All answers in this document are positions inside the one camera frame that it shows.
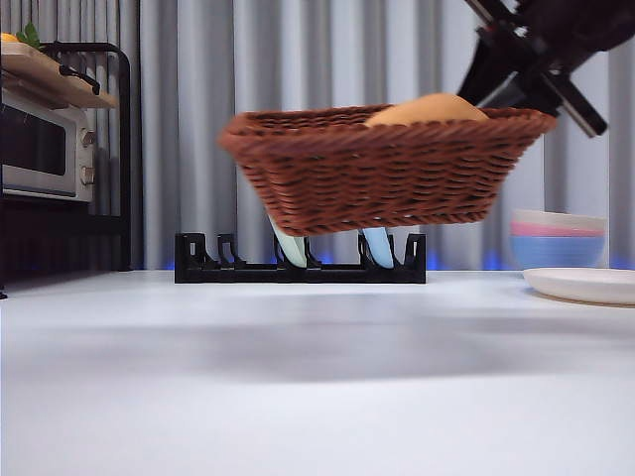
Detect brown wicker basket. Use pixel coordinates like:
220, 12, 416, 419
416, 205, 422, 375
216, 104, 558, 237

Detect wooden cutting board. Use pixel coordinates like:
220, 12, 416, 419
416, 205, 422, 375
0, 42, 119, 109

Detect pale green plate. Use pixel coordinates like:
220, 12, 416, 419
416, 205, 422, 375
267, 215, 308, 267

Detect light blue plate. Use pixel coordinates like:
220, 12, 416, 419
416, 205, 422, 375
360, 227, 395, 270

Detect black board handle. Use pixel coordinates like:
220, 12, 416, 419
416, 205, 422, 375
57, 62, 101, 95

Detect tan potato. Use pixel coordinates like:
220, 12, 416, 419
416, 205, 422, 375
364, 92, 490, 128

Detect green leaves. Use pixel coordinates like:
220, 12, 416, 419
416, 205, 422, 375
14, 22, 42, 51

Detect grey curtain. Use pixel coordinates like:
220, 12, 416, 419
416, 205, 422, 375
0, 0, 635, 272

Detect cream bowl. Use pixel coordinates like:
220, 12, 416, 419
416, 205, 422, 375
513, 207, 607, 233

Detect pink bowl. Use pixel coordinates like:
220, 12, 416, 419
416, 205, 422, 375
510, 221, 606, 238

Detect silver toaster oven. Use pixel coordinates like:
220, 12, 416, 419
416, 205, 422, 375
0, 88, 95, 203

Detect blue bowl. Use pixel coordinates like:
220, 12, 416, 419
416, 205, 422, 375
508, 235, 606, 272

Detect cream white plate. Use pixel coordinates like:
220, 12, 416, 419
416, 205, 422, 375
523, 267, 635, 305

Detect black dish rack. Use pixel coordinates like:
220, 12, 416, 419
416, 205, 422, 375
174, 231, 427, 285

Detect black metal shelf frame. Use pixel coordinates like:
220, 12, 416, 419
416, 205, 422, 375
0, 42, 132, 297

